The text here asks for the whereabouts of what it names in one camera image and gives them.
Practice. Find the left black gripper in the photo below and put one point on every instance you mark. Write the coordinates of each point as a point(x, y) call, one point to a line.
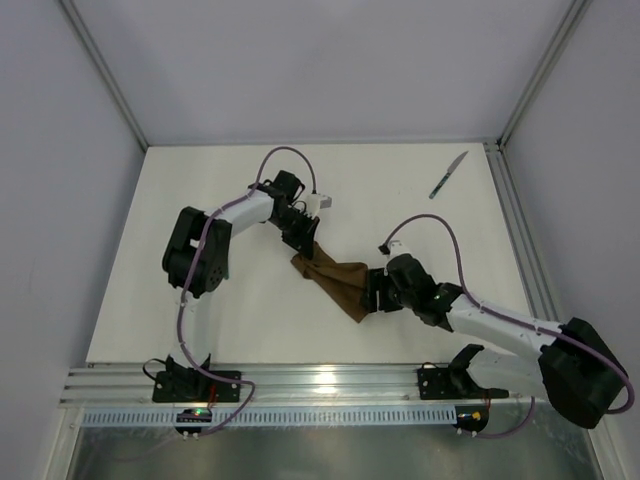
point(298, 235)

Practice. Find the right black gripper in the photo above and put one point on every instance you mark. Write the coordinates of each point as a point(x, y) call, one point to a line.
point(378, 290)

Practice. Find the brown cloth napkin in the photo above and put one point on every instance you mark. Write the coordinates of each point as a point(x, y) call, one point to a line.
point(343, 282)

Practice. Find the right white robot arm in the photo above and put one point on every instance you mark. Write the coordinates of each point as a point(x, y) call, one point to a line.
point(567, 365)

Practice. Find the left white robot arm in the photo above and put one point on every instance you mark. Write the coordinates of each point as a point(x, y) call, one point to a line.
point(196, 259)

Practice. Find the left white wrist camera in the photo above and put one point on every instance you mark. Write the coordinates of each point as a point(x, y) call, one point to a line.
point(316, 202)

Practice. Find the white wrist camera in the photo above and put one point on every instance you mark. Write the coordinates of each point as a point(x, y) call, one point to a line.
point(316, 202)
point(393, 248)

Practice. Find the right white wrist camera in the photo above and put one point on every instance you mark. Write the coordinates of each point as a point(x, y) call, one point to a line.
point(393, 248)

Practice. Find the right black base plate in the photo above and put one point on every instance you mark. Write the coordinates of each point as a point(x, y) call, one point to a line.
point(435, 382)

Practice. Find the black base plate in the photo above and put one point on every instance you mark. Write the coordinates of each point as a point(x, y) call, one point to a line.
point(435, 382)
point(191, 386)

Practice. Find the knife with green handle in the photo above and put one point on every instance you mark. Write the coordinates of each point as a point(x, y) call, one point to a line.
point(450, 170)

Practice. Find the aluminium mounting rail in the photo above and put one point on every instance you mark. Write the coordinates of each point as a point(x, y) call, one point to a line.
point(276, 384)

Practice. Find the right side aluminium rail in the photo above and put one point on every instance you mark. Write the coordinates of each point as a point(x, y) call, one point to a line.
point(534, 279)

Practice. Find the slotted cable duct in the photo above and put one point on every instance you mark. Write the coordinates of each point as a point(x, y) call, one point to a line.
point(271, 416)

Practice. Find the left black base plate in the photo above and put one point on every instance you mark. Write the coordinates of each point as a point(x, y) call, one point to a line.
point(191, 386)

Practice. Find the left aluminium frame post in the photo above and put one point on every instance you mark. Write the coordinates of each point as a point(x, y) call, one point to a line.
point(90, 46)

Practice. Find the aluminium frame post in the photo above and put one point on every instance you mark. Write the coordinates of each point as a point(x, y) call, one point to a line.
point(552, 53)
point(90, 46)

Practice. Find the right aluminium frame post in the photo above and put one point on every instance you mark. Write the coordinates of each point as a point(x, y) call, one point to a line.
point(552, 53)

